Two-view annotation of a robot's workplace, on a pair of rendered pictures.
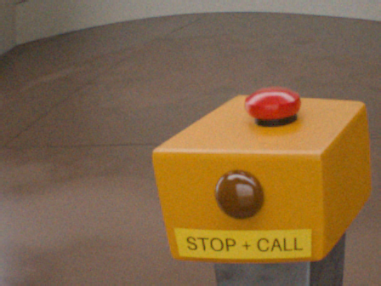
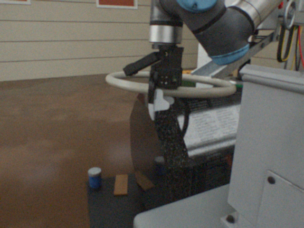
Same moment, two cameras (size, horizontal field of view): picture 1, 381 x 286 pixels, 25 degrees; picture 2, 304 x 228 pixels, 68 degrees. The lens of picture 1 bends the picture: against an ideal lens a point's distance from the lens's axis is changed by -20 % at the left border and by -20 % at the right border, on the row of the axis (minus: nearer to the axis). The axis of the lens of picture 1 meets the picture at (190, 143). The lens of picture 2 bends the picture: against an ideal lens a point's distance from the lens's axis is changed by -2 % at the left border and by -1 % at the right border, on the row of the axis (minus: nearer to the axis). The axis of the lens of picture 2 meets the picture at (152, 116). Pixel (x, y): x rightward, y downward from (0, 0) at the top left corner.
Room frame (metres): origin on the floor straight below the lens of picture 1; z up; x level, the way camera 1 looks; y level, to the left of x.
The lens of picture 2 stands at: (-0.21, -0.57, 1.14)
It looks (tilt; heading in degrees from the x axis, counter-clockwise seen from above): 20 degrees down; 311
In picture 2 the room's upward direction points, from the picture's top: straight up
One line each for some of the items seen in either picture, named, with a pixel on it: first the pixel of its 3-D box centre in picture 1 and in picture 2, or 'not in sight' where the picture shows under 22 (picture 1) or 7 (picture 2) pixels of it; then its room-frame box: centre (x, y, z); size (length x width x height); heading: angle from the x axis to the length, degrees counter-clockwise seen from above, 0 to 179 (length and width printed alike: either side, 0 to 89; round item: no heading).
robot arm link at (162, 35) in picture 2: not in sight; (165, 36); (0.20, -1.09, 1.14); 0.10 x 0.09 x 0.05; 114
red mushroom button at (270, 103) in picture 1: (274, 105); not in sight; (0.63, -0.06, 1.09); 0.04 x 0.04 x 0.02
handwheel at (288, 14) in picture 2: not in sight; (282, 15); (0.13, -2.03, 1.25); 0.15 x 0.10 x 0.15; 85
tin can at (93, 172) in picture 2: not in sight; (95, 177); (1.14, -1.44, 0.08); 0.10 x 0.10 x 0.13
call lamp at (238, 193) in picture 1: (239, 195); not in sight; (0.58, -0.02, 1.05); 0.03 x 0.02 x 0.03; 59
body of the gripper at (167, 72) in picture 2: not in sight; (166, 67); (0.19, -1.09, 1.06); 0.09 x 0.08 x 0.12; 24
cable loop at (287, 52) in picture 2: not in sight; (285, 41); (0.21, -2.58, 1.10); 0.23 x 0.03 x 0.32; 85
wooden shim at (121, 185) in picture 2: not in sight; (121, 184); (0.98, -1.56, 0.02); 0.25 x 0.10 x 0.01; 135
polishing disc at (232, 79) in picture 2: not in sight; (242, 80); (0.26, -1.93, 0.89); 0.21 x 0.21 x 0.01
